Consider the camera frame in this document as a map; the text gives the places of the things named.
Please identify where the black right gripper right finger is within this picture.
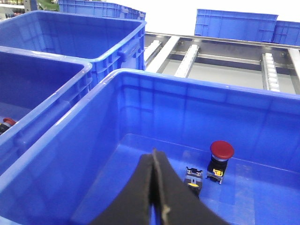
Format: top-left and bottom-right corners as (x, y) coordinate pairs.
(152, 149), (229, 225)

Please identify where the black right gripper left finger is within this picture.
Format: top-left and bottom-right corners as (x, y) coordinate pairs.
(90, 154), (154, 225)

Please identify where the yellow push button switch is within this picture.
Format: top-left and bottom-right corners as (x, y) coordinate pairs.
(184, 166), (203, 198)

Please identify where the red mushroom push button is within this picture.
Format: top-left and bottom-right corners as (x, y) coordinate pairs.
(206, 140), (234, 185)

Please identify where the blue plastic bin right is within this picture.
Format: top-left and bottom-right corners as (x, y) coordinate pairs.
(0, 69), (300, 225)

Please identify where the blue plastic bin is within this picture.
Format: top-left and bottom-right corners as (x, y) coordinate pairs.
(0, 46), (92, 173)
(0, 69), (300, 225)

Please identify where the red button in left bin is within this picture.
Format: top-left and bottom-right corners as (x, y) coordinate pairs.
(0, 118), (16, 135)

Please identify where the blue plastic bin left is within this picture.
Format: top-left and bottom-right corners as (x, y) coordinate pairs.
(0, 46), (92, 173)

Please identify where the blue bin behind left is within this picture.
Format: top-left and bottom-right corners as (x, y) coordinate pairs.
(0, 11), (146, 88)

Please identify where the steel roller conveyor rack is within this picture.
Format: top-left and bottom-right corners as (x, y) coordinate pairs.
(144, 32), (300, 94)

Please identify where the blue crate far right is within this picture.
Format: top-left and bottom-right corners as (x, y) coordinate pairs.
(195, 9), (278, 43)

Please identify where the blue bin far back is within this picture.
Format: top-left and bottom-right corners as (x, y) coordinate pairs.
(58, 0), (146, 20)

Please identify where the blue crate far edge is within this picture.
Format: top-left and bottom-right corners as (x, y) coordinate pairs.
(272, 21), (300, 46)

